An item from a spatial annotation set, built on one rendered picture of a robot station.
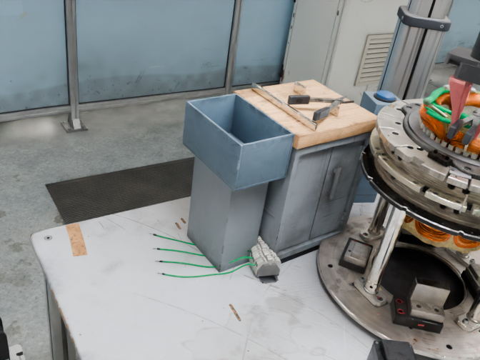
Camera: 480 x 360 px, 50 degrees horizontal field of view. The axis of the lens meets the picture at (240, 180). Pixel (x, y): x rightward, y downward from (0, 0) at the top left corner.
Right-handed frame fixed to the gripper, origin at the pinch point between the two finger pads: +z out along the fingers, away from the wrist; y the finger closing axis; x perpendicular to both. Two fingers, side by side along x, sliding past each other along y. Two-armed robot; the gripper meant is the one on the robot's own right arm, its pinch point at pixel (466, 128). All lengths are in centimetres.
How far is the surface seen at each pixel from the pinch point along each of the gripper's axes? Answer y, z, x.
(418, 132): -7.4, 6.2, 9.3
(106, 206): -137, 112, 69
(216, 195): -33.0, 24.3, -5.7
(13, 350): -50, 52, -35
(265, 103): -33.6, 10.2, 6.3
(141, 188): -136, 111, 91
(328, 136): -20.5, 11.3, 6.4
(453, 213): 2.7, 13.5, 2.8
